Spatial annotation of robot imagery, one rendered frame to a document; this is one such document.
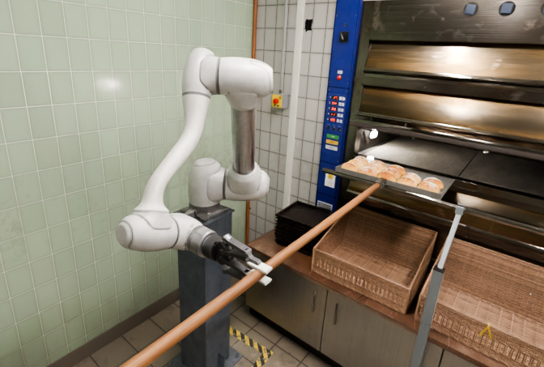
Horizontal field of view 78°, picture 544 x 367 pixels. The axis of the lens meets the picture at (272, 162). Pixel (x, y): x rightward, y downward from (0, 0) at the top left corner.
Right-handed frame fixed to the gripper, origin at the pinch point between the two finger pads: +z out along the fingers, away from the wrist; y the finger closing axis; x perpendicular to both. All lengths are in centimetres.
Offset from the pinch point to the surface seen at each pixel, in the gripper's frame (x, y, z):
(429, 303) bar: -76, 41, 36
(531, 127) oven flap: -136, -33, 54
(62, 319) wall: 11, 87, -125
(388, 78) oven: -138, -48, -18
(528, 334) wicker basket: -112, 60, 76
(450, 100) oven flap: -139, -40, 17
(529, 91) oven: -136, -49, 49
